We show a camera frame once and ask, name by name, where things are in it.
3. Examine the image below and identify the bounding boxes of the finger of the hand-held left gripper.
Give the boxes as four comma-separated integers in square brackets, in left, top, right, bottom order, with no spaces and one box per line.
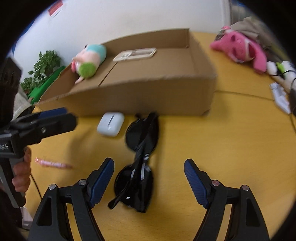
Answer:
[9,107,68,127]
[7,113,78,146]

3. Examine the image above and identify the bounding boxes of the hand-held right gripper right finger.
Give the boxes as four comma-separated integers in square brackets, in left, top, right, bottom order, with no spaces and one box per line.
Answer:
[184,159,271,241]

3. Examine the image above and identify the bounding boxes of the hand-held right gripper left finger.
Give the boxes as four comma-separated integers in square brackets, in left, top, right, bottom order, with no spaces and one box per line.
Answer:
[28,158,115,241]

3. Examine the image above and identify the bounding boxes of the white earbuds case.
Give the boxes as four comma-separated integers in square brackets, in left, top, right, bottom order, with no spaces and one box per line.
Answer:
[97,112,125,137]

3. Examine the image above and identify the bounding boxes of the black sunglasses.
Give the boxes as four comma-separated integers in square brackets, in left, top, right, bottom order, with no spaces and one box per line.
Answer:
[108,112,160,213]

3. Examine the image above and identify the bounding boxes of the teal and pink plush toy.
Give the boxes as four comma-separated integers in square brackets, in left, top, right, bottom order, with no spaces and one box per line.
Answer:
[71,44,107,84]

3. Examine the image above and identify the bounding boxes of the brown cardboard box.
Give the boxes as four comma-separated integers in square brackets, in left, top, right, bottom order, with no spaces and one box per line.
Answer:
[35,28,217,117]

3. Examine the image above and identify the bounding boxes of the beige phone case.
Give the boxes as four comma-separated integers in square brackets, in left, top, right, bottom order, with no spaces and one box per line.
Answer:
[113,48,157,62]

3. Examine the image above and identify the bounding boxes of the person's left hand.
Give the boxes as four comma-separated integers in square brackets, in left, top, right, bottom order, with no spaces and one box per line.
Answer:
[12,147,31,193]

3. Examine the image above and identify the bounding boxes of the green board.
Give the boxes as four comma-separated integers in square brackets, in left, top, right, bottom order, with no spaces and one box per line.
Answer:
[28,66,66,103]

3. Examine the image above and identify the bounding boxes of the printed white paper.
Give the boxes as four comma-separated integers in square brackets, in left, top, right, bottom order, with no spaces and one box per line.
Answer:
[13,91,33,116]

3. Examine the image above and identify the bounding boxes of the pink wrapper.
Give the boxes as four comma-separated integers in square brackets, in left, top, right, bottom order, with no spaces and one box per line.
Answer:
[35,157,73,169]

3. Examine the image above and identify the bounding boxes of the green potted plant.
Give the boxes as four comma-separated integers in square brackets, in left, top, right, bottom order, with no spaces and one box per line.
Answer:
[20,50,62,93]

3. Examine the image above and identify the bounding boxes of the white plastic item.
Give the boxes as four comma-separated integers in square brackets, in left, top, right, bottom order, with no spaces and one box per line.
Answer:
[270,83,291,114]

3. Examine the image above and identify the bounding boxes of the white plush toy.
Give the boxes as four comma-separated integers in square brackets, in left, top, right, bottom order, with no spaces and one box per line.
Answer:
[266,61,296,91]

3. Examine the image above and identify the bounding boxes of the beige cloth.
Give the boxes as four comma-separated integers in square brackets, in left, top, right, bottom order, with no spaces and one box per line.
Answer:
[228,16,278,50]

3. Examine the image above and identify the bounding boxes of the red wall sign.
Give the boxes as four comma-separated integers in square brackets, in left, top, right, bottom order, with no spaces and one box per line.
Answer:
[48,1,64,17]

